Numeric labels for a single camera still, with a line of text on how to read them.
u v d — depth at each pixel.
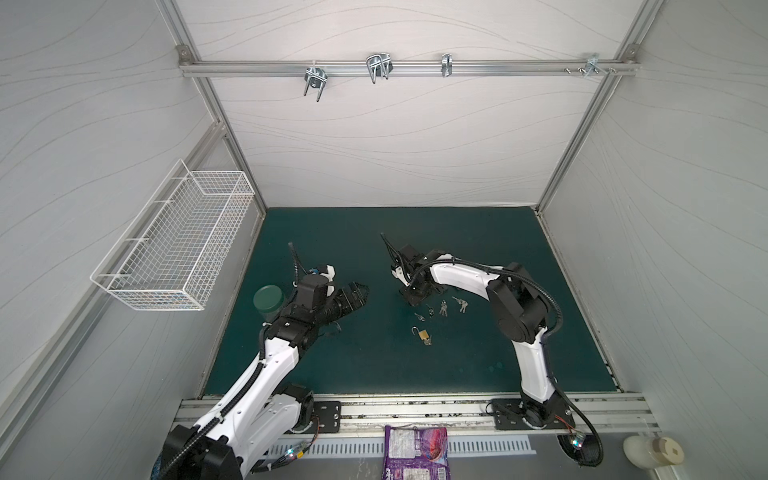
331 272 0.76
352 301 0.71
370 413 0.75
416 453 0.67
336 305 0.70
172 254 0.69
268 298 0.83
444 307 0.93
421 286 0.82
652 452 0.63
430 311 0.93
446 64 0.78
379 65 0.77
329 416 0.74
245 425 0.42
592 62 0.77
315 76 0.79
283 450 0.70
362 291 0.78
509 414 0.73
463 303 0.93
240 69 0.78
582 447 0.72
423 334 0.88
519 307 0.54
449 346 0.89
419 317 0.91
